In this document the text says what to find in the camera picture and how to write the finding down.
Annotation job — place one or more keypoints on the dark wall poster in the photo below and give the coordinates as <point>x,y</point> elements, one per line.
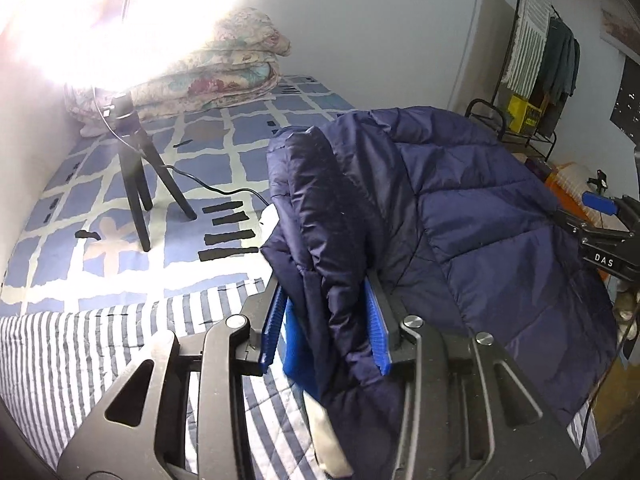
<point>627,100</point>

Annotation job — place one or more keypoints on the person's right hand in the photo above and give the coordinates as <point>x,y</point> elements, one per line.
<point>627,307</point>

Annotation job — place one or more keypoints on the black tripod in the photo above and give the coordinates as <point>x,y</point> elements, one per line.
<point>131,125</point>

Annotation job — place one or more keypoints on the folded floral quilt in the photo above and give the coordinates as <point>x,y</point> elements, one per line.
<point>210,80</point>

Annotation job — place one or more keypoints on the black clothes rack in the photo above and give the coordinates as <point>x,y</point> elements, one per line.
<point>515,35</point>

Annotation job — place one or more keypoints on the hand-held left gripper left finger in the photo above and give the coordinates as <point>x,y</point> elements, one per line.
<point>275,330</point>

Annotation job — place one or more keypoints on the black metal chair frame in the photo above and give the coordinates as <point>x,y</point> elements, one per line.
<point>487,110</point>

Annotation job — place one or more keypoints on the orange cloth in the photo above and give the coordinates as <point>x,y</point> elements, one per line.
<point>570,185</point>

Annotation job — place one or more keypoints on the yellow box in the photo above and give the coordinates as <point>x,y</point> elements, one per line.
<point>522,112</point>

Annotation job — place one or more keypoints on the striped hanging towel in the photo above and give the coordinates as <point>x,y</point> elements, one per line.
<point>527,35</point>

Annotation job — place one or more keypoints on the navy puffer jacket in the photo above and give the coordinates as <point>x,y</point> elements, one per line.
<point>450,210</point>

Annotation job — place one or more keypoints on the dark hanging clothes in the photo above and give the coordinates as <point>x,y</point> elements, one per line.
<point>560,60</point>

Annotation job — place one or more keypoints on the striped blanket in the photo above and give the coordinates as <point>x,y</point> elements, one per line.
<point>75,360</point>

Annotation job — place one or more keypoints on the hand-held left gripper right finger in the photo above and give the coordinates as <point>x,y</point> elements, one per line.
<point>377,330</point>

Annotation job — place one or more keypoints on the blue patterned bed sheet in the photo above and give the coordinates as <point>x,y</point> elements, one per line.
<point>210,130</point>

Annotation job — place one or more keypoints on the blue and white jacket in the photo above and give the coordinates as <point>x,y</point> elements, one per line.
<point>300,355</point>

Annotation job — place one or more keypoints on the pale wall picture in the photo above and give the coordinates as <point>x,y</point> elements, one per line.
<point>620,30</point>

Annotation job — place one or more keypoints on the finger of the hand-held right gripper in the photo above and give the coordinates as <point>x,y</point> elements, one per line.
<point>599,201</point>
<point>582,225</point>

